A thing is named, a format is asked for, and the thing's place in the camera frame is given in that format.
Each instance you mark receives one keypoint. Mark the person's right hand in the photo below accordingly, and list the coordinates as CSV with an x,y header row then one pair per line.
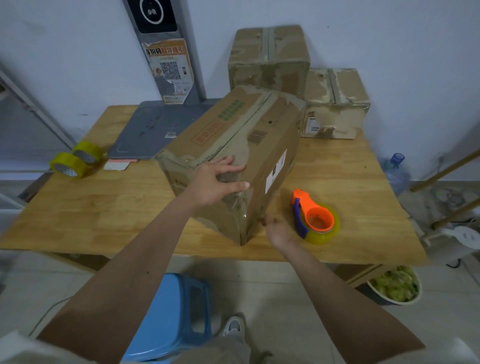
x,y
279,232

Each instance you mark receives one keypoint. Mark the person's left hand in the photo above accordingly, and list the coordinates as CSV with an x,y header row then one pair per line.
x,y
204,185

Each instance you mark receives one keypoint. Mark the person's left thumb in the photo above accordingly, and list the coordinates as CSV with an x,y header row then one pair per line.
x,y
236,186

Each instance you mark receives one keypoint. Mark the person's left middle finger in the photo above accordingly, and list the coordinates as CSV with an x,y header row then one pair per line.
x,y
224,160

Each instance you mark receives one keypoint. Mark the person's right fingers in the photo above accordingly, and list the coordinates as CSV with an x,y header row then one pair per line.
x,y
269,220

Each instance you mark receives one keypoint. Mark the large taped cardboard box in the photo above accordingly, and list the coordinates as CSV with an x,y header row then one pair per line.
x,y
240,135

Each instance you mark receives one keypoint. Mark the person's left forearm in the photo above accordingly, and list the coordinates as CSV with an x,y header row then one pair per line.
x,y
123,273

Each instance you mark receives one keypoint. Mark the person's right forearm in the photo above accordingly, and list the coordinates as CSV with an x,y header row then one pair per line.
x,y
337,300

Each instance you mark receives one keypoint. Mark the orange and blue tape dispenser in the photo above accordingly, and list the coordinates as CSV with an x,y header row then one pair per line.
x,y
311,213

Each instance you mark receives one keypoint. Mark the yellow tape roll in dispenser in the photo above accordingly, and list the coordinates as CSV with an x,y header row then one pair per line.
x,y
332,232

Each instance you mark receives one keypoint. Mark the grey scale platform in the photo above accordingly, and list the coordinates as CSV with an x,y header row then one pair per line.
x,y
153,127

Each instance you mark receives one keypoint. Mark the small pink and white card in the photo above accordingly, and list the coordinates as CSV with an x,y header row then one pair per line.
x,y
119,164

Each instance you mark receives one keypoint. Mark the orange and white paper notice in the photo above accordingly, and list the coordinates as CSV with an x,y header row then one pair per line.
x,y
170,69

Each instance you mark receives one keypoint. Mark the worn cube cardboard box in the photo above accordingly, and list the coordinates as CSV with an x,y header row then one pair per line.
x,y
268,60

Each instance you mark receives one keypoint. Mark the white sneaker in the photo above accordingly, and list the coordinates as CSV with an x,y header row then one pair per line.
x,y
234,326

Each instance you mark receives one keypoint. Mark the small worn cardboard box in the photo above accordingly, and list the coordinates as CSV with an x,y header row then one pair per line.
x,y
337,105

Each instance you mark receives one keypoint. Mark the clear water bottle blue cap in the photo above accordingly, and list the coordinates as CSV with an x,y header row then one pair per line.
x,y
395,172

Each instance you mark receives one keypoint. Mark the yellow packing tape roll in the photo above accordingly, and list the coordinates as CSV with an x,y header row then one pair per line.
x,y
89,150
69,165

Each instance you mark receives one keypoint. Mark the grey trousers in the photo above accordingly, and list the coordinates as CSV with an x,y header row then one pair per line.
x,y
217,350

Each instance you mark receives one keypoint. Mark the white bowl with green scraps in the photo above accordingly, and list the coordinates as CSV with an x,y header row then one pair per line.
x,y
395,287

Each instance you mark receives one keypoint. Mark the blue plastic stool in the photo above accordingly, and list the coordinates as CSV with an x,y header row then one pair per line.
x,y
165,318

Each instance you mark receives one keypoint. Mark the wooden stick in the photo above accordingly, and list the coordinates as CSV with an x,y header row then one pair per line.
x,y
446,170
455,213

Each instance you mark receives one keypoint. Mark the white power strip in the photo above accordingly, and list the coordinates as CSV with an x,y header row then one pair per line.
x,y
463,237

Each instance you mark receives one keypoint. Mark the white shirt sleeve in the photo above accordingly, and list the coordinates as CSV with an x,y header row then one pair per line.
x,y
26,350

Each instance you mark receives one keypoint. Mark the grey scale post with display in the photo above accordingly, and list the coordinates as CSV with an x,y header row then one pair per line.
x,y
157,22

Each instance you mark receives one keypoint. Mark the grey metal rail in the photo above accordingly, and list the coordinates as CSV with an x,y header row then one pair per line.
x,y
37,108

